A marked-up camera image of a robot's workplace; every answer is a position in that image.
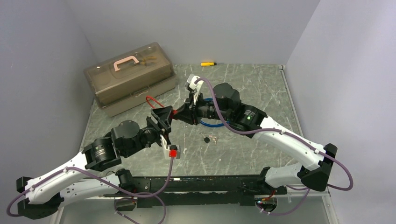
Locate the yellow handled screwdriver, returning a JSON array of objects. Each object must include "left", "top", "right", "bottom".
[{"left": 200, "top": 62, "right": 217, "bottom": 67}]

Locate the red cable lock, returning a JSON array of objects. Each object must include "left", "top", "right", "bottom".
[{"left": 145, "top": 96, "right": 177, "bottom": 119}]

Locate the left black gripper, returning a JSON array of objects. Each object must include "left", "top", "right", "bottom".
[{"left": 123, "top": 105, "right": 172, "bottom": 157}]

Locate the brown translucent tool box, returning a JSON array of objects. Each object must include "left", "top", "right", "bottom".
[{"left": 84, "top": 42, "right": 176, "bottom": 117}]

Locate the silver key bunch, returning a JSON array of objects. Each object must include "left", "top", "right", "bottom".
[{"left": 209, "top": 135, "right": 218, "bottom": 145}]

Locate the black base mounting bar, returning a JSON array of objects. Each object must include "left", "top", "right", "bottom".
[{"left": 115, "top": 174, "right": 286, "bottom": 208}]

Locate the blue cable lock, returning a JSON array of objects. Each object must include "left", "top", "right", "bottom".
[{"left": 200, "top": 98, "right": 224, "bottom": 128}]

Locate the aluminium frame rail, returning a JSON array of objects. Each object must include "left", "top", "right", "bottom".
[{"left": 84, "top": 187, "right": 331, "bottom": 200}]

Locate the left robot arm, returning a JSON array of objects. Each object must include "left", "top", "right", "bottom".
[{"left": 12, "top": 106, "right": 177, "bottom": 220}]

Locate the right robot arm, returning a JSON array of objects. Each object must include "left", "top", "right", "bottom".
[{"left": 173, "top": 83, "right": 337, "bottom": 194}]

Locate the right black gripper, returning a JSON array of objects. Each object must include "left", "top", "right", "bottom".
[{"left": 174, "top": 90, "right": 232, "bottom": 125}]

